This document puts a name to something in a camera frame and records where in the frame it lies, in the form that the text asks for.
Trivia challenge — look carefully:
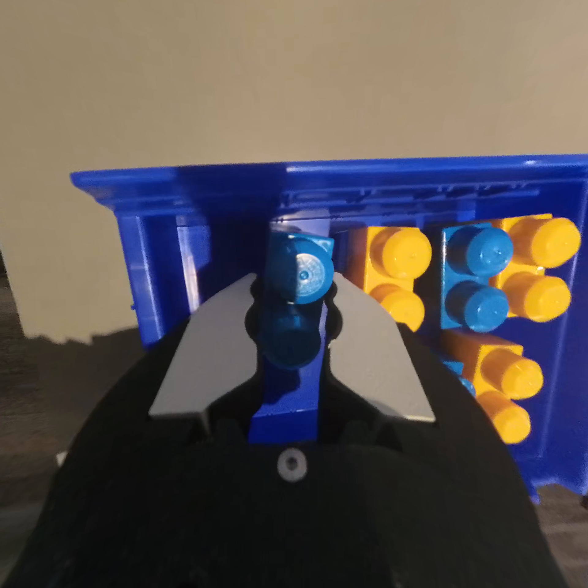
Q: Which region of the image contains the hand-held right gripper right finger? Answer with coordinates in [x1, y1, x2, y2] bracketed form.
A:
[324, 272, 436, 423]

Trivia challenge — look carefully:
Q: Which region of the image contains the blue mega block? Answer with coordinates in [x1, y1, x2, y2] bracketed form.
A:
[441, 224, 514, 332]
[262, 232, 335, 372]
[441, 358, 477, 398]

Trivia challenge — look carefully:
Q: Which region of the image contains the yellow mega block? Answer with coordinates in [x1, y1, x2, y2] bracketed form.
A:
[363, 226, 433, 332]
[442, 330, 544, 445]
[489, 213, 582, 323]

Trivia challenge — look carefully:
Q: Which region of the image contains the blue divided plastic bin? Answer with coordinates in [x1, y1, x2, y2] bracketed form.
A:
[70, 156, 588, 503]

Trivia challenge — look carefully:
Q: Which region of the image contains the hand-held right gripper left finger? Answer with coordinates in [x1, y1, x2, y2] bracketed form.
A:
[148, 273, 265, 421]

